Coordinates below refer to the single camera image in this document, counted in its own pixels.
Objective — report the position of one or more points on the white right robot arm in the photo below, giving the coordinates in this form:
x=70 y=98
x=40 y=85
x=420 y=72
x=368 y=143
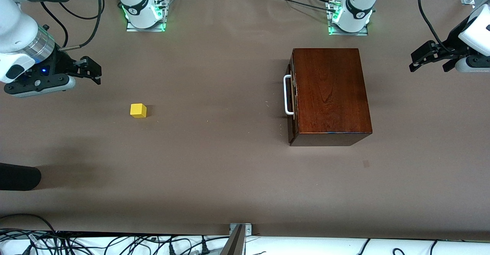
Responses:
x=19 y=29

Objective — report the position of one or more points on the dark wooden drawer cabinet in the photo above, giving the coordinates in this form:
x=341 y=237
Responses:
x=329 y=94

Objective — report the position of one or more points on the black cylindrical object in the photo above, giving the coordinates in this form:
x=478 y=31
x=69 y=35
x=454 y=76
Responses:
x=19 y=177

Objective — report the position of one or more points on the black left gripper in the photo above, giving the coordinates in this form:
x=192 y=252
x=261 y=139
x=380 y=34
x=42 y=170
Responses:
x=451 y=46

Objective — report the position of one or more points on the brown table cover sheet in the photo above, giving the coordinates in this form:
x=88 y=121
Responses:
x=210 y=163

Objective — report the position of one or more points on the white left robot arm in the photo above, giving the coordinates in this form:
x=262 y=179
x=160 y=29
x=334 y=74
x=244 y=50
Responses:
x=360 y=2

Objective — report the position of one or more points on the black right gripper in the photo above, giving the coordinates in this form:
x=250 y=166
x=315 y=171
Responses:
x=62 y=64

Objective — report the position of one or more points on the black power plug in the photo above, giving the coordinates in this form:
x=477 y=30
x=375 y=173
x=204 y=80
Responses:
x=172 y=250
x=205 y=249

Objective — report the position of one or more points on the grey metal bar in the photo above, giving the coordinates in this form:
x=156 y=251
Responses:
x=234 y=245

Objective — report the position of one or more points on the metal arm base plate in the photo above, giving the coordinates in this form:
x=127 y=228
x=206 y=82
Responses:
x=335 y=32
x=132 y=28

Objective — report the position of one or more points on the small metal edge bracket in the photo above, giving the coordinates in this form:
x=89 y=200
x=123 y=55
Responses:
x=247 y=229

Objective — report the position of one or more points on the yellow cube block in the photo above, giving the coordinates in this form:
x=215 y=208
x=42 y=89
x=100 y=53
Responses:
x=138 y=110

